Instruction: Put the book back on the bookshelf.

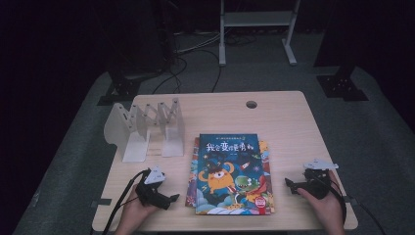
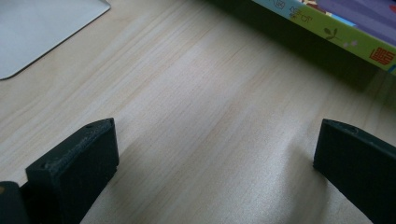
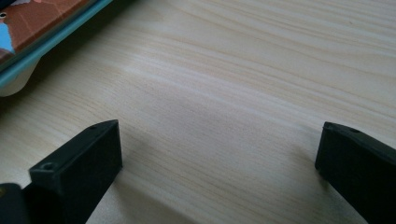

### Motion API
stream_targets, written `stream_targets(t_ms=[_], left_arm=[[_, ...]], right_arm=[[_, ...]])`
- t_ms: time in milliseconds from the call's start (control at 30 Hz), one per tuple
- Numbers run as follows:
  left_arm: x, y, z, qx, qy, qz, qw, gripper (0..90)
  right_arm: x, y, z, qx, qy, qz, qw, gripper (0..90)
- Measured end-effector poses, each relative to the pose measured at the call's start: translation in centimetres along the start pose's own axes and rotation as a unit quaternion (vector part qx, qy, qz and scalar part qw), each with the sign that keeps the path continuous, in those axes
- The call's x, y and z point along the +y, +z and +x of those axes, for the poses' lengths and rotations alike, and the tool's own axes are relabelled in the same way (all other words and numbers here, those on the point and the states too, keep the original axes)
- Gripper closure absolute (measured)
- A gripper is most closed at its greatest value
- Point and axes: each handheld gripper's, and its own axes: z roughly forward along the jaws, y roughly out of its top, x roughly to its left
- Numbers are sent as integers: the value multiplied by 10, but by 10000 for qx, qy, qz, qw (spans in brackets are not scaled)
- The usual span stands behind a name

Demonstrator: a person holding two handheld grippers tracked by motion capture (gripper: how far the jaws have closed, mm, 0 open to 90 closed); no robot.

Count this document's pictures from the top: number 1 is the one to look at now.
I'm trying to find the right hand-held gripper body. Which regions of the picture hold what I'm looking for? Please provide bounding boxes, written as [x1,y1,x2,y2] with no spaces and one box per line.
[294,159,340,201]

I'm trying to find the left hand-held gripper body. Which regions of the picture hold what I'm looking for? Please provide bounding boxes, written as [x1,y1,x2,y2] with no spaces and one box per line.
[135,165,172,211]

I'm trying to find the many-creatures picture book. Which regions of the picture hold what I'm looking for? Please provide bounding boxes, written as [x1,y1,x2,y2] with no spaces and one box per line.
[184,136,277,214]

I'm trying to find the blue monster picture book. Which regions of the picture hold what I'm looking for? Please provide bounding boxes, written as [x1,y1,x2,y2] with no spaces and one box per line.
[195,132,273,216]

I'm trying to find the white expandable book rack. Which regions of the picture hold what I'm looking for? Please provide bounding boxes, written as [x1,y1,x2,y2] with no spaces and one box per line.
[103,97,186,164]

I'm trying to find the person's left hand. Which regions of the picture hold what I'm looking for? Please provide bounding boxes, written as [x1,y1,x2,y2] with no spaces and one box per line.
[118,185,161,230]

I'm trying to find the person's right hand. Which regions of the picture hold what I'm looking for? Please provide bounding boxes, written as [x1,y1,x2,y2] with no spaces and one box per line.
[297,169,346,230]

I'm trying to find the grey tape strip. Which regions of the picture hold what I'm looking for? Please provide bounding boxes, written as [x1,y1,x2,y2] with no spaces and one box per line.
[90,197,113,209]
[335,194,360,206]

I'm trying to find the black stand with base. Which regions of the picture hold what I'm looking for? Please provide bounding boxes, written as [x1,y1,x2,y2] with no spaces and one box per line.
[97,0,177,107]
[312,0,370,103]

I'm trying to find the white metal stand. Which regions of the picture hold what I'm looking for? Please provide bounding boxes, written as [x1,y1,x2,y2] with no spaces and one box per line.
[218,0,301,68]

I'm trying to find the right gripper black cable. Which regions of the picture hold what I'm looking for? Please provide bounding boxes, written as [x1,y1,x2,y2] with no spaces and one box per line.
[307,169,347,226]

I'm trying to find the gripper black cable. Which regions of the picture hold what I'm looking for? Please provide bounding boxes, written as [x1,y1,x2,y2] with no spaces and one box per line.
[102,168,152,235]
[307,169,347,226]

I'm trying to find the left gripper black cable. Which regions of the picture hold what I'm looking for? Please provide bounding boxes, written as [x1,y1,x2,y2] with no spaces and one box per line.
[102,168,152,235]

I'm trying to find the thin black table cable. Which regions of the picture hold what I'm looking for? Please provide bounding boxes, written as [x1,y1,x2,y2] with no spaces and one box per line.
[354,198,389,235]

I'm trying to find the black floor cable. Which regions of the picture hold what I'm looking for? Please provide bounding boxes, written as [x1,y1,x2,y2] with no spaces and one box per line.
[152,48,189,95]
[195,48,223,94]

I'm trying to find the white floor cables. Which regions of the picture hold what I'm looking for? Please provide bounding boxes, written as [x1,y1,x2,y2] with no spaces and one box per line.
[173,29,223,56]

